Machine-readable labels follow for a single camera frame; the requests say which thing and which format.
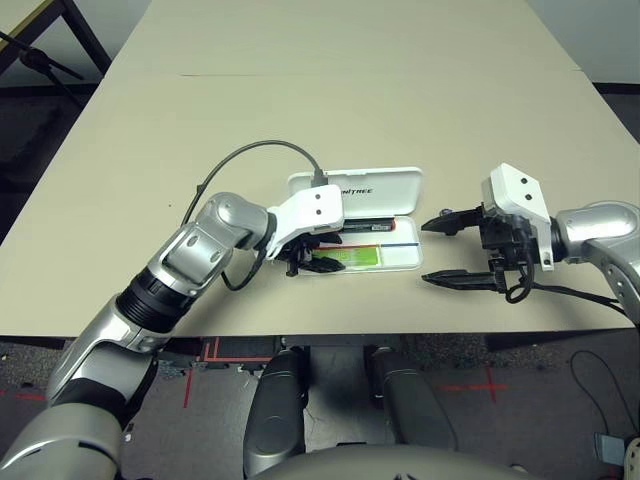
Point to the white plastic pencil case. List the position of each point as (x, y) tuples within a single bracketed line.
[(390, 190)]

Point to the black tripod stand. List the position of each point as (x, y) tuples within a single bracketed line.
[(35, 57)]

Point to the dark grey robot leg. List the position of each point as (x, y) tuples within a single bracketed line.
[(275, 410), (410, 400)]

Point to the black marker with red cap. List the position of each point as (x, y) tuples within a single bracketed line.
[(370, 226)]

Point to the grey robot torso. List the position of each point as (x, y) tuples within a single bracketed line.
[(390, 465)]

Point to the side table with black frame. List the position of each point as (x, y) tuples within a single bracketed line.
[(30, 12)]

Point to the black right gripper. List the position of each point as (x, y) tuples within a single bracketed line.
[(505, 240)]

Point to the dark grey right robot leg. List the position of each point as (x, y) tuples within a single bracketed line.
[(410, 400)]

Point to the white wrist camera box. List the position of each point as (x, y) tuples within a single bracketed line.
[(515, 192), (315, 205)]

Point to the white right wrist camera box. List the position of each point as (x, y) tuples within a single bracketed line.
[(515, 192)]

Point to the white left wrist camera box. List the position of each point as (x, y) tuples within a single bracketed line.
[(315, 205)]

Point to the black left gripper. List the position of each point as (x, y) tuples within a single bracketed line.
[(297, 255)]

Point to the grey-blue box on floor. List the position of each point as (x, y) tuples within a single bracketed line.
[(609, 447)]

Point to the dark grey left robot leg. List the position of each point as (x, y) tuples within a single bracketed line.
[(275, 410)]

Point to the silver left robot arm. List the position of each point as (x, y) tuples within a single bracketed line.
[(190, 250)]

